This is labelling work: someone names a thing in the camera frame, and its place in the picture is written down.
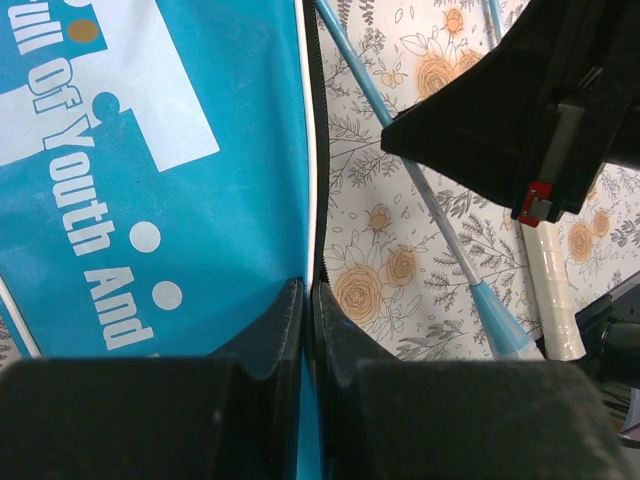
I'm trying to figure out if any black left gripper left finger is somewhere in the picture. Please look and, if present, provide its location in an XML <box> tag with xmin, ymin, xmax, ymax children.
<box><xmin>1</xmin><ymin>279</ymin><xmax>304</xmax><ymax>479</ymax></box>

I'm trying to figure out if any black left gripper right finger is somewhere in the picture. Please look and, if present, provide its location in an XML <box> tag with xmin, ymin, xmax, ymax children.
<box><xmin>312</xmin><ymin>284</ymin><xmax>625</xmax><ymax>479</ymax></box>

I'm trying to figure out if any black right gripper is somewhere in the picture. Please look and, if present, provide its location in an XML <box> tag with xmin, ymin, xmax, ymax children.
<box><xmin>381</xmin><ymin>1</ymin><xmax>639</xmax><ymax>223</ymax></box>

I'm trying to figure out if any blue racket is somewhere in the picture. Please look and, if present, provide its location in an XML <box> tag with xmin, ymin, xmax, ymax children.
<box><xmin>315</xmin><ymin>0</ymin><xmax>544</xmax><ymax>361</ymax></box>
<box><xmin>488</xmin><ymin>1</ymin><xmax>585</xmax><ymax>361</ymax></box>

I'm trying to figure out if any blue racket bag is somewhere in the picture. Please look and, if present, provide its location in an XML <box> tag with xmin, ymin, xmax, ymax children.
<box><xmin>1</xmin><ymin>1</ymin><xmax>328</xmax><ymax>479</ymax></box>

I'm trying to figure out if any floral tablecloth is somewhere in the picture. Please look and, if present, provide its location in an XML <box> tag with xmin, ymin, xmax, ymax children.
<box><xmin>320</xmin><ymin>1</ymin><xmax>639</xmax><ymax>360</ymax></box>

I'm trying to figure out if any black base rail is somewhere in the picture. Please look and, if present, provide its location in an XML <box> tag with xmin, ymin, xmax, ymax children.
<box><xmin>574</xmin><ymin>272</ymin><xmax>640</xmax><ymax>441</ymax></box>

